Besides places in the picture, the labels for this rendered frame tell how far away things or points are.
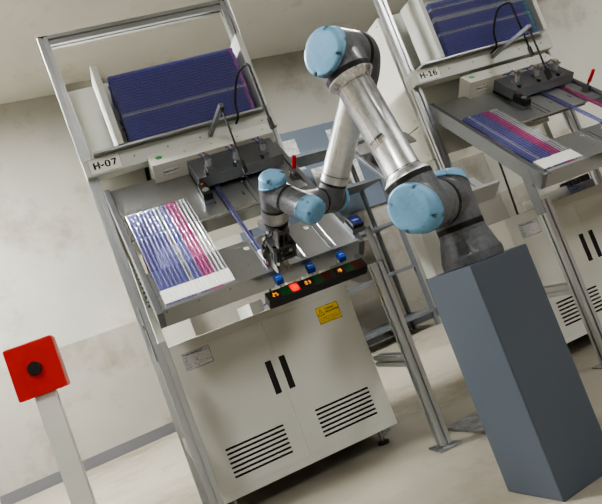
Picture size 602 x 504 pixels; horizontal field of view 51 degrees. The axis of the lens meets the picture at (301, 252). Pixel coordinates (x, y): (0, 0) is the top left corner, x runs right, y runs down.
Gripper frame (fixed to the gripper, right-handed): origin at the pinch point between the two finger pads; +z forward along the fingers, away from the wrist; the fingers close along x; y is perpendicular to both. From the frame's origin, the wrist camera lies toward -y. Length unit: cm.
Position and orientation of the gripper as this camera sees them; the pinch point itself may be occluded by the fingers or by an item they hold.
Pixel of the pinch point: (277, 267)
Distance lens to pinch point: 190.5
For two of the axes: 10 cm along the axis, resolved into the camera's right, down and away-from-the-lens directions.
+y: 4.4, 5.8, -6.9
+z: 0.4, 7.5, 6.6
